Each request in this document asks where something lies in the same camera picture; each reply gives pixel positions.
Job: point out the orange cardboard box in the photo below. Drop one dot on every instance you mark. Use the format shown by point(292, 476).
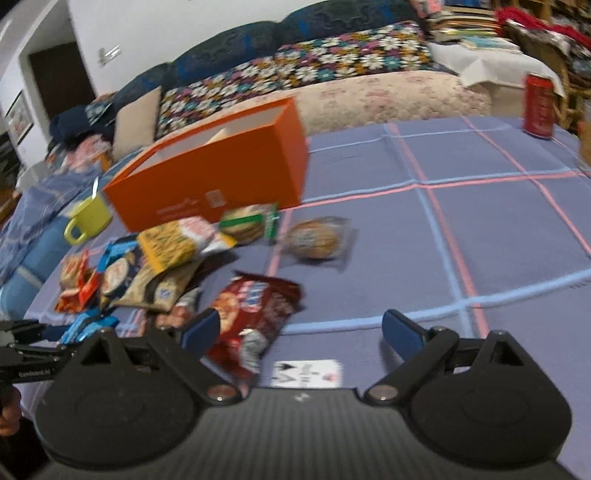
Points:
point(207, 175)

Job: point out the grey red snack packet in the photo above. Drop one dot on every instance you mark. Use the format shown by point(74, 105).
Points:
point(182, 314)

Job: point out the dark wooden door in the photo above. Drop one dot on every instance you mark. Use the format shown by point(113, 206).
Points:
point(60, 74)

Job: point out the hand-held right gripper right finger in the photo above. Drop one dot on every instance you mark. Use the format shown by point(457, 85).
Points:
point(401, 334)

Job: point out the dark blue clothing pile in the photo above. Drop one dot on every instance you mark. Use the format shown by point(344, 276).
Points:
point(74, 120)

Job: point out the bright blue snack packet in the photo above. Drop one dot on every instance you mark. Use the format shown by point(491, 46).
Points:
point(90, 325)

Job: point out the red cloth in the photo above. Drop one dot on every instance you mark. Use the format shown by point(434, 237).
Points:
point(521, 16)

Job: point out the green cookie packet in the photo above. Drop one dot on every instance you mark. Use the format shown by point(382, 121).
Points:
point(244, 226)

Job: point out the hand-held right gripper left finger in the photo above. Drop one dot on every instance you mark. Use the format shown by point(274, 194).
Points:
point(201, 330)

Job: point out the white cloth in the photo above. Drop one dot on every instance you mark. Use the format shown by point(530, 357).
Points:
point(485, 60)

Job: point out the yellow-green mug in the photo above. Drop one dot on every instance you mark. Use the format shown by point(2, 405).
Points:
point(92, 217)

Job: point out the dark blue patterned sofa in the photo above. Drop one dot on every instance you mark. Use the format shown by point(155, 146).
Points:
point(221, 50)

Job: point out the purple plaid tablecloth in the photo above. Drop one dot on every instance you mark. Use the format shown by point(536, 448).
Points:
point(485, 230)

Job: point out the yellow snack packet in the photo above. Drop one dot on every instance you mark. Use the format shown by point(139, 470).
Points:
point(171, 244)

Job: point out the beige dark snack packet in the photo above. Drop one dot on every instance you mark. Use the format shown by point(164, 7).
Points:
point(157, 286)

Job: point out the blue packet with round picture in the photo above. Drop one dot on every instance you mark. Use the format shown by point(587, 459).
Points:
point(117, 274)

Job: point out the red soda can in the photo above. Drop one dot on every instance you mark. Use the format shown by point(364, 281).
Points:
point(538, 106)

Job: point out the orange red snack packet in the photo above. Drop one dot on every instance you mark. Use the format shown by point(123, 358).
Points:
point(74, 281)

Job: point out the beige pillow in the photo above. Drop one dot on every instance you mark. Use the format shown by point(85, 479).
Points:
point(136, 122)

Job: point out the person's left hand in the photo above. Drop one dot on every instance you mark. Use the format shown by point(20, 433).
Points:
point(7, 420)

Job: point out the pile of books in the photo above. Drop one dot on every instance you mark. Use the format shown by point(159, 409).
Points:
point(461, 27)

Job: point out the blue patterned bedsheet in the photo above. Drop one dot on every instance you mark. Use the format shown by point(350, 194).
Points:
point(37, 207)

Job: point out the wicker chair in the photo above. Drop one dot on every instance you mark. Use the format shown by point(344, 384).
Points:
point(545, 50)

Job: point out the round cookie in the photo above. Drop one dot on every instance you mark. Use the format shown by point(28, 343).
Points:
point(314, 237)

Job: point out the white marker card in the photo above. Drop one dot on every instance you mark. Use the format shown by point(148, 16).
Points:
point(318, 371)

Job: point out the floral crochet blanket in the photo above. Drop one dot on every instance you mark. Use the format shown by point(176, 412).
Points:
point(323, 60)

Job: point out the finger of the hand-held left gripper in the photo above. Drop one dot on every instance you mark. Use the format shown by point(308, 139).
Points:
point(23, 330)
point(41, 354)

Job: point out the framed wall picture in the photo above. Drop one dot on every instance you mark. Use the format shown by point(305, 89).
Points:
point(18, 120)

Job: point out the red brown snack packet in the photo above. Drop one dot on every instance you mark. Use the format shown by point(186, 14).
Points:
point(258, 314)

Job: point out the white wall switch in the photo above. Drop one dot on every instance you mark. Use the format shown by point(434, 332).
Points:
point(108, 54)

